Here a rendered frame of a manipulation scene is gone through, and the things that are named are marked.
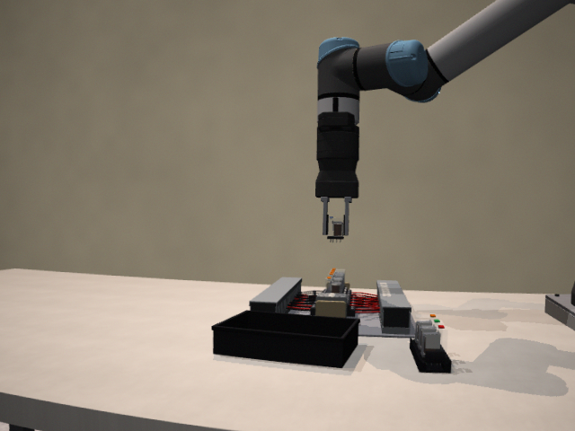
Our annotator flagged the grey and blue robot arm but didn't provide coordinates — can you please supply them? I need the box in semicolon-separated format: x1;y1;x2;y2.
317;0;575;102

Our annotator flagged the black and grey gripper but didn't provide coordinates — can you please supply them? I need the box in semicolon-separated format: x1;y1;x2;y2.
315;97;359;235

